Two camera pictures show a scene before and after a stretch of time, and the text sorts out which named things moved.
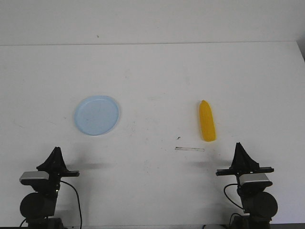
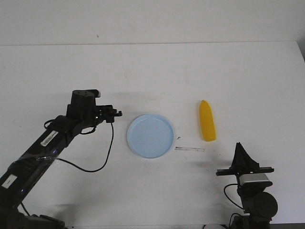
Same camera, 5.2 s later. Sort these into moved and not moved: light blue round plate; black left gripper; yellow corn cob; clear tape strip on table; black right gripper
Moved: black left gripper; light blue round plate
Not moved: black right gripper; yellow corn cob; clear tape strip on table
